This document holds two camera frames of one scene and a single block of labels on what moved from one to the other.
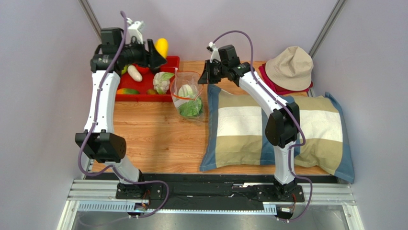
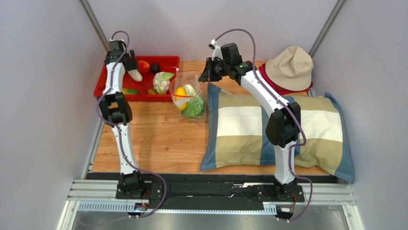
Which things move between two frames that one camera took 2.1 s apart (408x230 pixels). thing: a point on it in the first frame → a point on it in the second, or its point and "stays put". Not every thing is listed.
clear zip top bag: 186,89 stays put
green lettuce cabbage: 191,106 stays put
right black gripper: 209,71 stays put
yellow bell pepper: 161,44 → 181,98
